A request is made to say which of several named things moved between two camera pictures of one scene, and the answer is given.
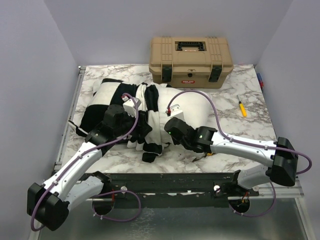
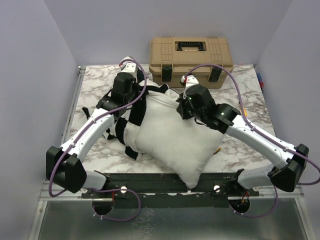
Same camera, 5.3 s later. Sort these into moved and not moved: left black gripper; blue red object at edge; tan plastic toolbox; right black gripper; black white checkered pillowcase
Moved: left black gripper; right black gripper; black white checkered pillowcase
Not moved: tan plastic toolbox; blue red object at edge
